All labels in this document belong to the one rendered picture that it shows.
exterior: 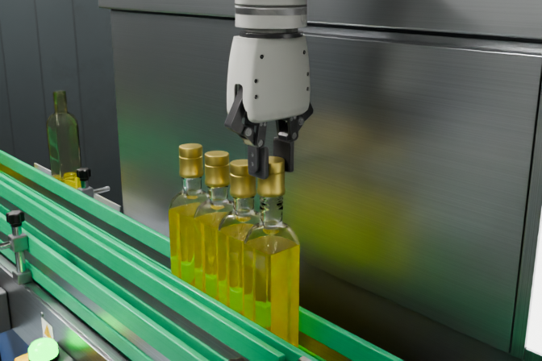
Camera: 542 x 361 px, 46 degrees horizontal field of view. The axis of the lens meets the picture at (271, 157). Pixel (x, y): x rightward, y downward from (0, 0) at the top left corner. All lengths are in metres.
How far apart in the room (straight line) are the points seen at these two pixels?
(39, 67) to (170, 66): 2.38
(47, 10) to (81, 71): 0.34
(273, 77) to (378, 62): 0.15
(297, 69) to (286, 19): 0.07
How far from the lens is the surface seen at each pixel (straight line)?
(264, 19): 0.72
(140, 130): 1.35
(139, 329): 0.89
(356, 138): 0.85
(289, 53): 0.75
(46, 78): 3.57
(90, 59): 3.45
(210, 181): 0.88
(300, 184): 0.95
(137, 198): 1.42
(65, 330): 1.09
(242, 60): 0.73
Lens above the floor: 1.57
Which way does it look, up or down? 16 degrees down
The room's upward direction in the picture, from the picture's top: straight up
